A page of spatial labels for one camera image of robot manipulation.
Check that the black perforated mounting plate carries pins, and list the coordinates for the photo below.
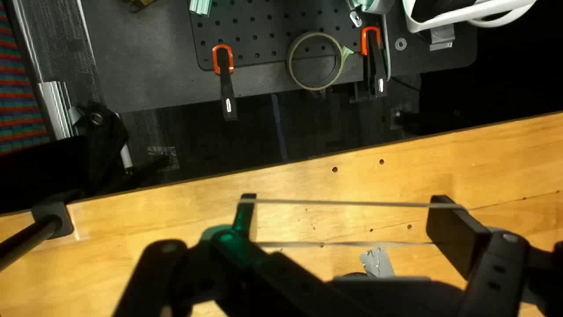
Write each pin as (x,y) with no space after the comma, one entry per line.
(265,29)

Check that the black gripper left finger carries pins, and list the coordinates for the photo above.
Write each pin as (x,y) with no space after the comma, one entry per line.
(243,226)

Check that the black tripod stand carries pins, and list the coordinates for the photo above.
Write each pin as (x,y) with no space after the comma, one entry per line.
(36,231)

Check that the teal plastic piece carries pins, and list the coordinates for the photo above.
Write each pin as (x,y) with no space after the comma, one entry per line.
(201,6)

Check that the orange black bar clamp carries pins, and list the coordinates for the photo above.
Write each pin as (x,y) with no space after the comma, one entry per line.
(374,59)
(224,76)

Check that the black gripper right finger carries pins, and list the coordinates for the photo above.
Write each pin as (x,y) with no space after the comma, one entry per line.
(463,235)

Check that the olive tape roll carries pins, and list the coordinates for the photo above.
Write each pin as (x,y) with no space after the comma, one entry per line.
(291,64)

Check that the colourful patterned board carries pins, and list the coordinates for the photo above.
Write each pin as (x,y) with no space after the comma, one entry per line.
(18,89)

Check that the aluminium rail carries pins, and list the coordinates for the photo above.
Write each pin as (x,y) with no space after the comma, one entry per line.
(55,99)

